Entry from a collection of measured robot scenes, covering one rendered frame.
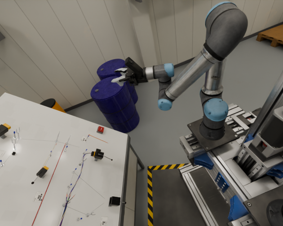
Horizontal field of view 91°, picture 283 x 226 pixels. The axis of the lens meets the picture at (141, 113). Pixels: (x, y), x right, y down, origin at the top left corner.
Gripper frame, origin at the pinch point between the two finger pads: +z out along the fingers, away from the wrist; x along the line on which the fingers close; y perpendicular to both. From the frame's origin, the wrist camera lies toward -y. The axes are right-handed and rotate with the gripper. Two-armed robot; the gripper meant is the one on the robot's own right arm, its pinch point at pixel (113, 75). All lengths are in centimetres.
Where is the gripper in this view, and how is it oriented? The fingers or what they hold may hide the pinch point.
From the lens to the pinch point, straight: 88.4
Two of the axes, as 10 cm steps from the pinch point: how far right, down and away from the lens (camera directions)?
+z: -9.6, 0.6, 2.8
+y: 2.6, 5.4, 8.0
